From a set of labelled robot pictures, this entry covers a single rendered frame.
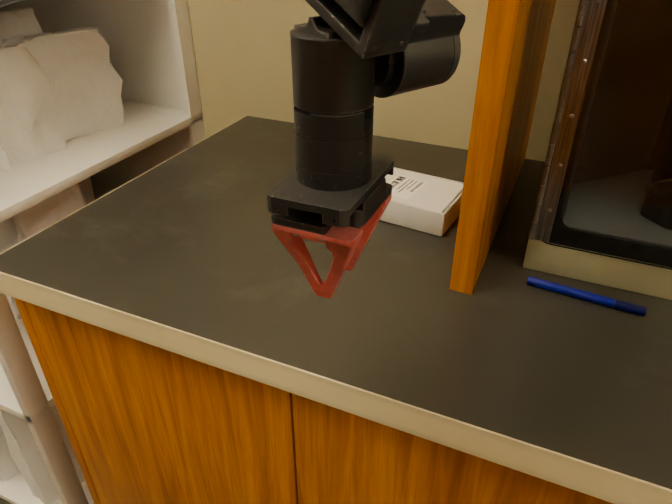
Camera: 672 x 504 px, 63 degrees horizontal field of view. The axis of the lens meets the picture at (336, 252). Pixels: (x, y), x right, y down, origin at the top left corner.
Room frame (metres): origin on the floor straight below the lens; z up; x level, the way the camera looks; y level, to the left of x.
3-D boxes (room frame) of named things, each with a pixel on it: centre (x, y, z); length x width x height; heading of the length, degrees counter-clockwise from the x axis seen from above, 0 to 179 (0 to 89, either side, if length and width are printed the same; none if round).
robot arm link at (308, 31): (0.39, 0.00, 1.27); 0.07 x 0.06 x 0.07; 128
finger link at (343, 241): (0.38, 0.00, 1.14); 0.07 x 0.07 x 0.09; 66
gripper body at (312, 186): (0.39, 0.00, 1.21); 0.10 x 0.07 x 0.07; 156
